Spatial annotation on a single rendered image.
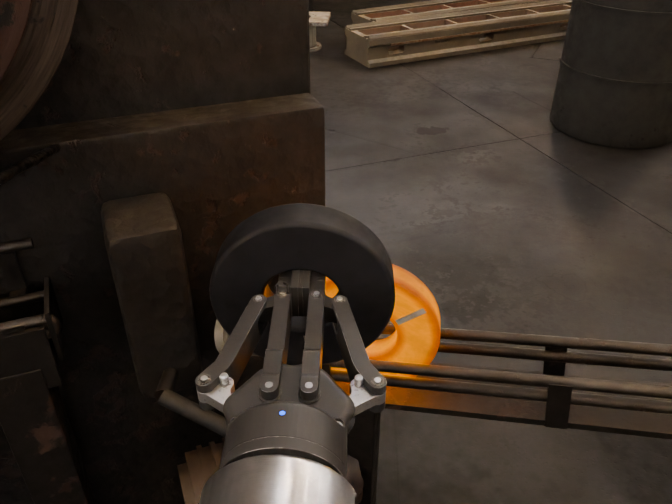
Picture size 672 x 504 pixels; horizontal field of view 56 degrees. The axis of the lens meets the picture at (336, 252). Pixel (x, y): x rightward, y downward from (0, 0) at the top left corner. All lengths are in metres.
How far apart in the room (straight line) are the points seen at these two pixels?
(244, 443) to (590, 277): 1.84
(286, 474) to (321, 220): 0.21
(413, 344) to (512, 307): 1.26
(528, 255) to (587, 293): 0.24
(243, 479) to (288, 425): 0.04
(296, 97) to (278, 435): 0.55
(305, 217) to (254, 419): 0.18
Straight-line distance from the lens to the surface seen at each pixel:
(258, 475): 0.34
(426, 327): 0.66
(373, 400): 0.43
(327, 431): 0.38
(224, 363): 0.44
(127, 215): 0.73
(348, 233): 0.49
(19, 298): 0.82
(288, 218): 0.49
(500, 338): 0.71
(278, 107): 0.80
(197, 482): 0.79
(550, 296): 2.01
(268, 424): 0.37
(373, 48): 3.98
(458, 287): 1.97
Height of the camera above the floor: 1.15
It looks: 33 degrees down
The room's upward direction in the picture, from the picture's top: straight up
